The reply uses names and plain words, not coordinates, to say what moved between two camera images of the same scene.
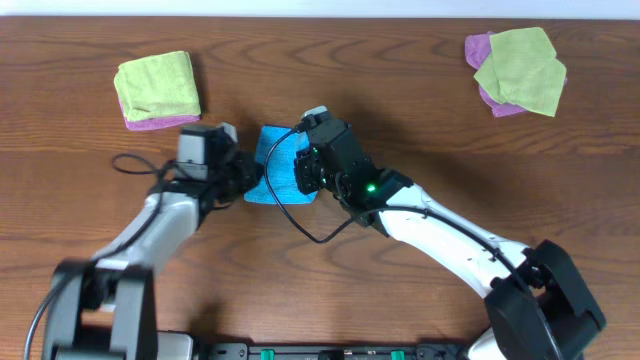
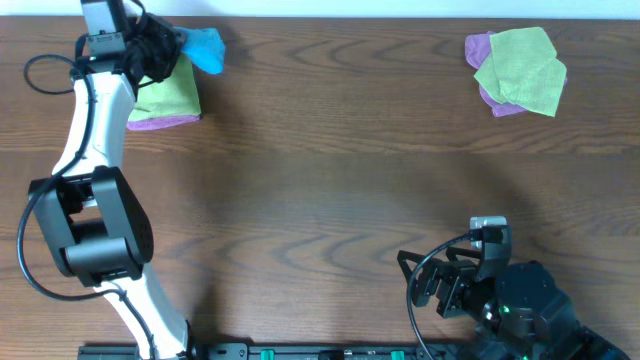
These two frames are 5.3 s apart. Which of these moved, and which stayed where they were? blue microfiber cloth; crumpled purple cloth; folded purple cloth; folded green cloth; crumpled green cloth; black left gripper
Moved: blue microfiber cloth; black left gripper
Stayed: folded green cloth; crumpled purple cloth; folded purple cloth; crumpled green cloth
